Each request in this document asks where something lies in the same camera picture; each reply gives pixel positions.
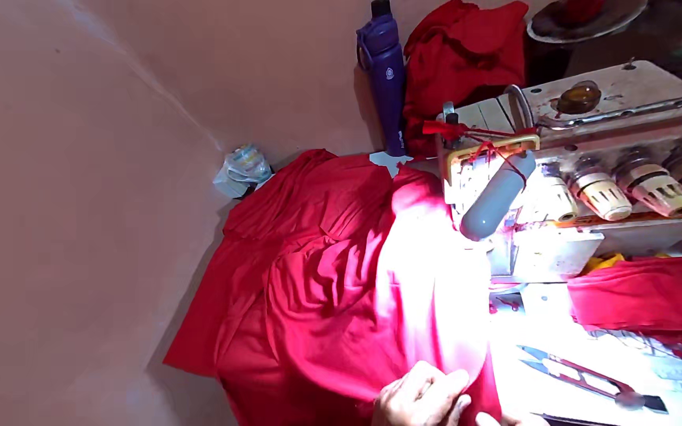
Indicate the person's right hand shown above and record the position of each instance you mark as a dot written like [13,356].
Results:
[518,421]

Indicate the person's left hand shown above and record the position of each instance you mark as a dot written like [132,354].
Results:
[407,404]

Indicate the person's right fingers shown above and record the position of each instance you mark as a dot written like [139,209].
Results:
[485,419]

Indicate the person's left fingers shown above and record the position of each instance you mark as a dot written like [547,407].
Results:
[443,393]

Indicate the large red fabric garment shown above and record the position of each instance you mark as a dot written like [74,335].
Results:
[317,284]

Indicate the thread snips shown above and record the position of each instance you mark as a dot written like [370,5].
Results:
[589,381]

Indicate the yellow cloth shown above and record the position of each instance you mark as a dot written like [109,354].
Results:
[604,262]

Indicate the folded red fabric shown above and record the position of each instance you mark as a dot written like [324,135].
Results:
[643,296]

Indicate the grey cylindrical lamp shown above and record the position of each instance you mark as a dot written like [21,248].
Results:
[495,198]

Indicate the red tied fabric strip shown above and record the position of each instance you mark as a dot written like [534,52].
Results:
[440,128]

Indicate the clear plastic bag bundle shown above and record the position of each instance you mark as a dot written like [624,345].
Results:
[246,165]

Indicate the white sewing machine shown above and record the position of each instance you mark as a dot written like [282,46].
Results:
[604,133]

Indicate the purple water bottle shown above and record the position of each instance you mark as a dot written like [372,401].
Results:
[386,83]

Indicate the crumpled red cloth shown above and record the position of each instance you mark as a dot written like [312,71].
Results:
[465,59]

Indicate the round thread stand plate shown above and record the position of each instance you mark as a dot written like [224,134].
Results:
[613,22]

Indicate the red thread cone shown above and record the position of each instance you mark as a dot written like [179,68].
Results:
[581,9]

